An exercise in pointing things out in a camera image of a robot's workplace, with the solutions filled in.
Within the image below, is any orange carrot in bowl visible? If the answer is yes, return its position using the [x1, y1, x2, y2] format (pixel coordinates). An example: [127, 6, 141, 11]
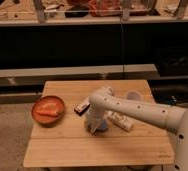
[37, 104, 58, 117]

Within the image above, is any black chocolate bar packet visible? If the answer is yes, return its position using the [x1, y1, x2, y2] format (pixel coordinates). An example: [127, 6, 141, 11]
[74, 97, 90, 116]

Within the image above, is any orange bowl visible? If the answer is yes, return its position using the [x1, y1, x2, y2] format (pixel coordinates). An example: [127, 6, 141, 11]
[31, 96, 65, 127]

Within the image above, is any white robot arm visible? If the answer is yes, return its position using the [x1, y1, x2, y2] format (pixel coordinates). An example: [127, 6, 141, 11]
[85, 86, 188, 171]

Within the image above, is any white plastic cup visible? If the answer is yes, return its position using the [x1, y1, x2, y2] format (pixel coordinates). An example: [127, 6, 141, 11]
[126, 90, 142, 101]

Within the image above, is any long grey bench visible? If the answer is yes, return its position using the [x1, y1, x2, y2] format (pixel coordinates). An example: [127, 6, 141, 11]
[0, 64, 156, 86]

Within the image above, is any wooden table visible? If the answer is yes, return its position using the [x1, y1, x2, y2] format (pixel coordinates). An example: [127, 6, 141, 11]
[23, 80, 174, 168]

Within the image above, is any white tube bottle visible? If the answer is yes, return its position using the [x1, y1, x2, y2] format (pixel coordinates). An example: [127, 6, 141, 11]
[107, 111, 133, 132]

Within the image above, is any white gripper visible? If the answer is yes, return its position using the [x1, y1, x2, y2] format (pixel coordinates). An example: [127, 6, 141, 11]
[85, 106, 107, 134]

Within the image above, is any red object on shelf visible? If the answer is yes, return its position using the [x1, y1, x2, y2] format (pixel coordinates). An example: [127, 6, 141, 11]
[88, 0, 122, 17]

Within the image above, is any black object on shelf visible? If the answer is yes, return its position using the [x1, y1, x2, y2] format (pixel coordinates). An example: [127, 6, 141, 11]
[65, 5, 89, 18]

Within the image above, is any black hanging cable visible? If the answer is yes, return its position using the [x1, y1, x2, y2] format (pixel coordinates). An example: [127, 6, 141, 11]
[119, 15, 126, 80]

